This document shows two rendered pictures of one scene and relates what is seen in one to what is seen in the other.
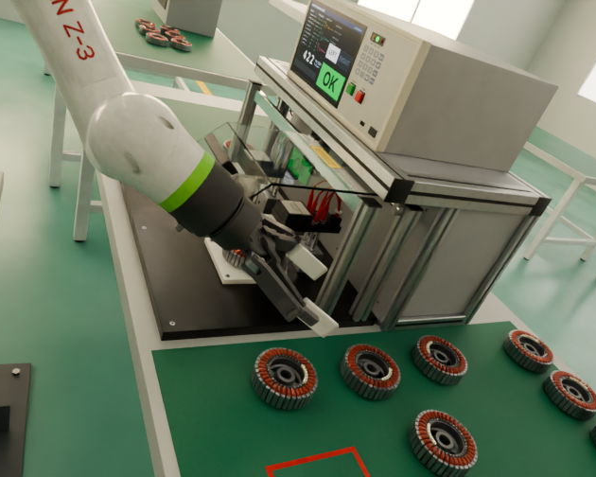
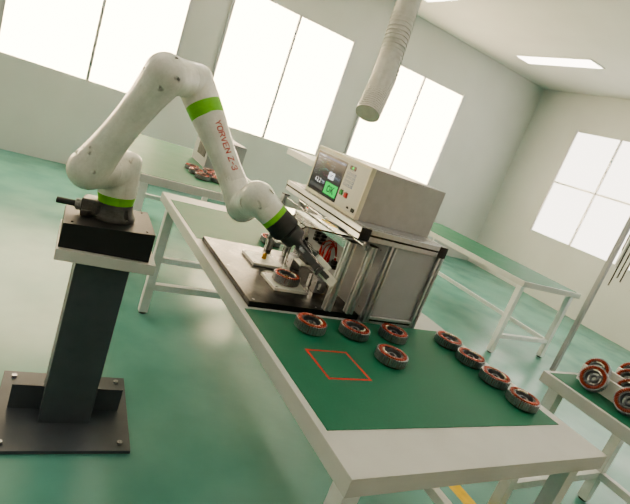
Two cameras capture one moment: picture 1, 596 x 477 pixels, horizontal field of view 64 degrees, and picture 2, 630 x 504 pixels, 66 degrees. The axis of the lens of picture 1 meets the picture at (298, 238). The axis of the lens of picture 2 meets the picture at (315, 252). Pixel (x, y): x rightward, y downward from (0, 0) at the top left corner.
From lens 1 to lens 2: 0.95 m
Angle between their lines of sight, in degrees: 15
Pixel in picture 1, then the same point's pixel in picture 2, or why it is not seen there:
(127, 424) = (191, 418)
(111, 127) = (253, 191)
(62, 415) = (148, 409)
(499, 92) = (414, 193)
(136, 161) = (261, 204)
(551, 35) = (505, 183)
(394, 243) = (364, 265)
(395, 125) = (363, 206)
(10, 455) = (120, 424)
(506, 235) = (427, 269)
